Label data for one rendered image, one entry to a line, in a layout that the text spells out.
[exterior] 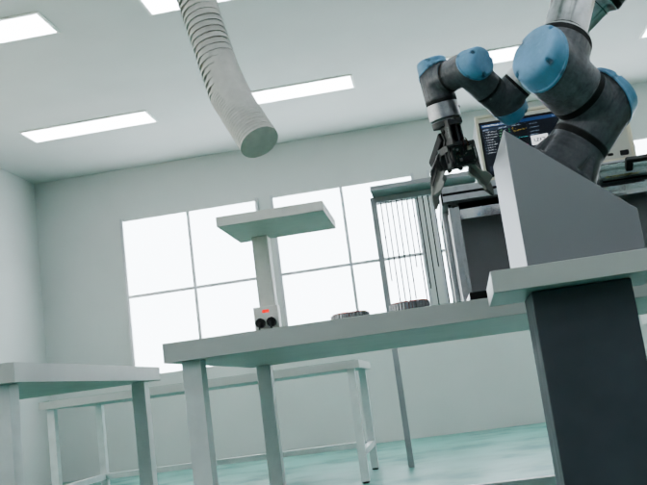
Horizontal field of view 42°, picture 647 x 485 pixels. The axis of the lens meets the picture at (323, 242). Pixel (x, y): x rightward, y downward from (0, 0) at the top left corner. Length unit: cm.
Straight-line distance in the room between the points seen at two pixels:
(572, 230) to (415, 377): 720
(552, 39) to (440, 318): 75
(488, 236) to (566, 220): 104
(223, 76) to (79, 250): 639
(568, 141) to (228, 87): 198
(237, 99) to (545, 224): 201
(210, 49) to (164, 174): 601
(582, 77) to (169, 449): 792
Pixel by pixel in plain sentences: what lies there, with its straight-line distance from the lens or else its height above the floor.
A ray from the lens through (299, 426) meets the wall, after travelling 884.
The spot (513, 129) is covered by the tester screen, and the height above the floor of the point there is 126.
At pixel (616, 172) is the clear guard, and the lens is 229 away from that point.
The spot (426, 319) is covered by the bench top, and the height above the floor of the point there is 72.
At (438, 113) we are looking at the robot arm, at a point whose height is 118.
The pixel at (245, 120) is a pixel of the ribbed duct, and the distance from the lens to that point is 329.
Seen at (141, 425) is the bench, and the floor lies 54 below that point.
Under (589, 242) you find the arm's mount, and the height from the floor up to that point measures 78.
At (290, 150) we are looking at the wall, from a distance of 918.
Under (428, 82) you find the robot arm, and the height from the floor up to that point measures 126.
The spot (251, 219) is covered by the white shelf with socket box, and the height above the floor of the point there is 118.
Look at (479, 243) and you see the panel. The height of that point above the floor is 96.
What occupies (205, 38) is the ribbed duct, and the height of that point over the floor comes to 206.
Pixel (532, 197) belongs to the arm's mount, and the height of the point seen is 87.
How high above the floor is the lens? 58
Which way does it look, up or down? 10 degrees up
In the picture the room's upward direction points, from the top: 8 degrees counter-clockwise
